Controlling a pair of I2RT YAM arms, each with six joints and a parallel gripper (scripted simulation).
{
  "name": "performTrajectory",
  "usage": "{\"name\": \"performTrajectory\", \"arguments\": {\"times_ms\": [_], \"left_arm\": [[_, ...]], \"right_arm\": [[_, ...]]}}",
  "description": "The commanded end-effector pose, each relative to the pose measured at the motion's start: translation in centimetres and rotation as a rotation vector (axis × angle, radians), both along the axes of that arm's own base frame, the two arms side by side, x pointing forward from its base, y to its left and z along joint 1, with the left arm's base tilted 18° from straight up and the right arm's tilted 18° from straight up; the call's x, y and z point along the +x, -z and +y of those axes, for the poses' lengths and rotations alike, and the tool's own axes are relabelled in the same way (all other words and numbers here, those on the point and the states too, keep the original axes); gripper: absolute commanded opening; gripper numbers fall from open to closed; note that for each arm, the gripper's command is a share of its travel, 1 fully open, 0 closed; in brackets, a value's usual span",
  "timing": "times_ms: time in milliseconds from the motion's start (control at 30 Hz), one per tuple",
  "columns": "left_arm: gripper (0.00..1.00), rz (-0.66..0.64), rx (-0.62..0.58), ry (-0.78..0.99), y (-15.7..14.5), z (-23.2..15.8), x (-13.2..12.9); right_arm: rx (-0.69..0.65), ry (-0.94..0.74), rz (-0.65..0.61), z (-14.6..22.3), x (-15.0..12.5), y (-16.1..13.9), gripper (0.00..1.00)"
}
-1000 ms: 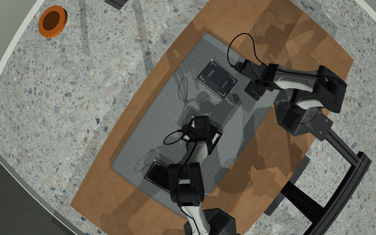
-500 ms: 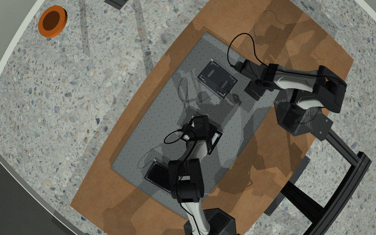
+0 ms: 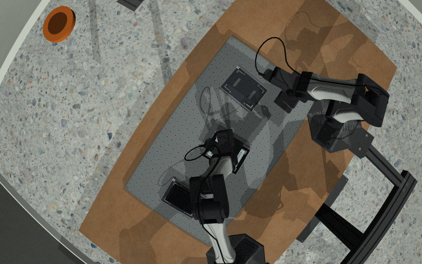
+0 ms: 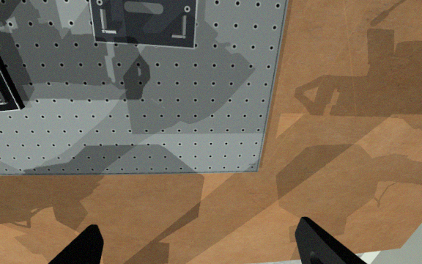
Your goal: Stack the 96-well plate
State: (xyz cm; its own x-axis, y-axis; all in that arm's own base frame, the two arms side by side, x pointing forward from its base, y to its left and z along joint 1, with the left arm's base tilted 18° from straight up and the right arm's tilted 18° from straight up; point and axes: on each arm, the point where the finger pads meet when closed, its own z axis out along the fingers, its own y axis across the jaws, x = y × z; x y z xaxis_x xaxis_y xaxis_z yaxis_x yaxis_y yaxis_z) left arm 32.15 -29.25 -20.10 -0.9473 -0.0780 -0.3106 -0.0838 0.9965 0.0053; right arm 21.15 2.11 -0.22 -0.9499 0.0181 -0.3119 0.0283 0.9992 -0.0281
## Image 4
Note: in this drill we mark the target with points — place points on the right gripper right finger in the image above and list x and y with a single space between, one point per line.
316 246

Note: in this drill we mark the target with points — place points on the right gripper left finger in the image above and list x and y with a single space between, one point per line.
86 248

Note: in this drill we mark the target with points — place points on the grey flat base plate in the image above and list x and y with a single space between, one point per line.
115 109

